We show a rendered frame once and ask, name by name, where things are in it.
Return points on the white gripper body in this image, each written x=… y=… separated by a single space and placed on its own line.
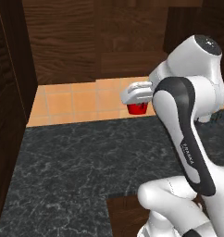
x=138 y=92

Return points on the brown wooden base cabinet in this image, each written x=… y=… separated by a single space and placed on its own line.
x=126 y=217

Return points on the brown wooden wall cabinet door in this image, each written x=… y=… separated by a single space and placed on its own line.
x=129 y=37
x=61 y=40

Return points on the dark wooden wall cabinet door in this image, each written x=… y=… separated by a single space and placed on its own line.
x=181 y=18

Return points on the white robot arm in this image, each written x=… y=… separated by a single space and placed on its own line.
x=181 y=197

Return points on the dark wooden tall cabinet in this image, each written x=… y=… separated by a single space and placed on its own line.
x=9 y=117

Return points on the red glass cup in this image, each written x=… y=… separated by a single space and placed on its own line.
x=137 y=109

